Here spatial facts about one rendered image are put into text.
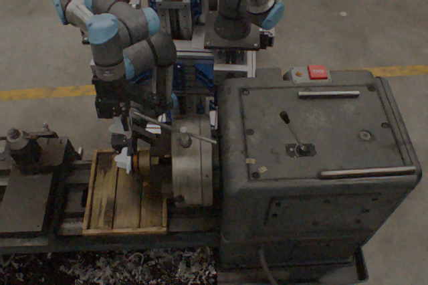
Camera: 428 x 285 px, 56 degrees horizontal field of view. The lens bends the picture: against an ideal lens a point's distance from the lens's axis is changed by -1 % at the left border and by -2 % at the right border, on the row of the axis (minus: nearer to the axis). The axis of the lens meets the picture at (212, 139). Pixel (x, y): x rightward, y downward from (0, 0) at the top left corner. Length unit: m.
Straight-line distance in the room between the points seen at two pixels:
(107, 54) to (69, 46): 2.56
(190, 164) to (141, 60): 0.35
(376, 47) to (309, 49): 0.55
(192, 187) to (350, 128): 0.52
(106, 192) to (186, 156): 0.47
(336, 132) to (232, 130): 0.32
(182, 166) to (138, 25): 0.45
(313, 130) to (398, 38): 2.57
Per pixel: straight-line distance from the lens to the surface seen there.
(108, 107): 1.11
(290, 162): 1.22
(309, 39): 3.54
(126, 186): 1.61
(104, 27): 1.00
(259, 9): 1.47
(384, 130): 1.37
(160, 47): 1.31
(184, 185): 1.27
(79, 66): 3.38
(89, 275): 1.88
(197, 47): 1.79
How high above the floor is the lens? 2.27
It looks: 55 degrees down
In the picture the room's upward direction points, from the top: straight up
